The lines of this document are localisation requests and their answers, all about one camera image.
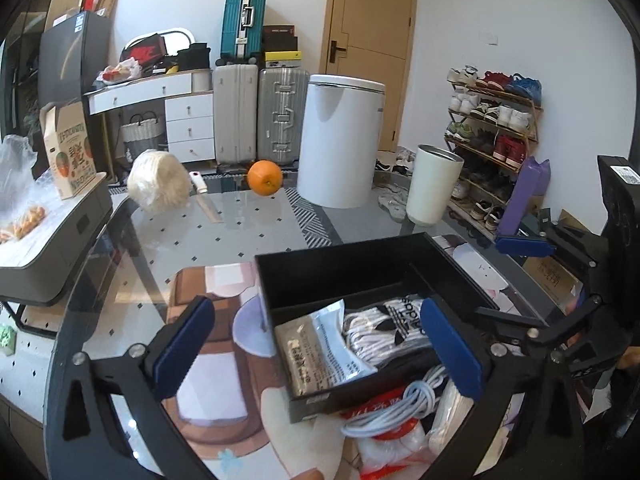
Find cardboard fruit box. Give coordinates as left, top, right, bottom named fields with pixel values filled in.
left=40, top=100, right=98, bottom=201

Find grey side table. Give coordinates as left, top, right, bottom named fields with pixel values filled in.
left=0, top=172, right=113, bottom=308

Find wooden shoe rack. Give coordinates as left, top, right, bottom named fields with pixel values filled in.
left=444, top=65, right=543, bottom=241

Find wrapped napa cabbage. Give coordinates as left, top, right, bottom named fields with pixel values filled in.
left=126, top=150, right=192, bottom=215

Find printed desk mat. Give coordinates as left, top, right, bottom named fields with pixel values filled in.
left=165, top=235, right=601, bottom=480

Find red white plastic packet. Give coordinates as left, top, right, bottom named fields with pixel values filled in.
left=340, top=385, right=443, bottom=480

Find brown cardboard box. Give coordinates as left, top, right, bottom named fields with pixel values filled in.
left=522, top=255, right=576, bottom=306

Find orange fruit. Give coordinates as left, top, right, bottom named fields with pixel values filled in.
left=247, top=160, right=284, bottom=196

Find white oval frame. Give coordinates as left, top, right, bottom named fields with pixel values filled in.
left=165, top=27, right=195, bottom=56

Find black bag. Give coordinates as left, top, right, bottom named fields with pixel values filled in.
left=177, top=42, right=213, bottom=72

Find white round bin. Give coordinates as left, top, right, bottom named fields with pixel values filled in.
left=297, top=74, right=386, bottom=208

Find white dresser with drawers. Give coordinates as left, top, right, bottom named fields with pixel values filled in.
left=82, top=70, right=216, bottom=181

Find teal suitcase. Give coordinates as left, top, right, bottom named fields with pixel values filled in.
left=220, top=0, right=266, bottom=63

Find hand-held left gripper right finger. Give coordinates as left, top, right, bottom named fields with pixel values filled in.
left=419, top=297, right=588, bottom=480

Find grey wicker basket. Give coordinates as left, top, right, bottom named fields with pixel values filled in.
left=121, top=114, right=166, bottom=161

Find yellow black box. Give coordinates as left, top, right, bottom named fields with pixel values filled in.
left=265, top=51, right=303, bottom=70

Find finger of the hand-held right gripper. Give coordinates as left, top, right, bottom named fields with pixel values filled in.
left=495, top=221, right=604, bottom=272
left=474, top=292, right=606, bottom=356

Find clear bag of snacks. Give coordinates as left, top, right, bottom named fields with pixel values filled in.
left=0, top=135, right=51, bottom=246

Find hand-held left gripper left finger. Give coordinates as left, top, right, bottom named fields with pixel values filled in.
left=44, top=295, right=217, bottom=480

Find red white snack bag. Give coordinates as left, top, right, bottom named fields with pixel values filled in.
left=96, top=57, right=143, bottom=85

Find grey refrigerator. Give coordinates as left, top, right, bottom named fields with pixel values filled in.
left=39, top=10, right=112, bottom=111

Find white suitcase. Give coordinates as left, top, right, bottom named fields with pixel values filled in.
left=212, top=64, right=259, bottom=166

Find white cable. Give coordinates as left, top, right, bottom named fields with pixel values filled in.
left=340, top=365, right=451, bottom=438

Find small white trash bin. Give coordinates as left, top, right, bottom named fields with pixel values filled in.
left=406, top=144, right=464, bottom=227

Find red black shoe box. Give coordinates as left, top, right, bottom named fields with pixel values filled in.
left=120, top=33, right=167, bottom=65

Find silver suitcase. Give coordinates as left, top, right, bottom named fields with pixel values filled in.
left=256, top=66, right=311, bottom=166

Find black storage box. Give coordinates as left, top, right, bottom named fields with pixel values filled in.
left=255, top=232, right=551, bottom=426

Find white black striped socks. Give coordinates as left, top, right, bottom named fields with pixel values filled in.
left=342, top=296, right=436, bottom=368

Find wooden door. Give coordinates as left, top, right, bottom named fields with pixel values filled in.
left=320, top=0, right=418, bottom=153

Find black flat box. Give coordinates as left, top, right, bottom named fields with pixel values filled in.
left=262, top=25, right=298, bottom=53

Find dark cabinet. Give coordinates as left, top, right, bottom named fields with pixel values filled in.
left=0, top=10, right=46, bottom=131

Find white handled knife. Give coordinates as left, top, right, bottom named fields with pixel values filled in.
left=189, top=171, right=223, bottom=223

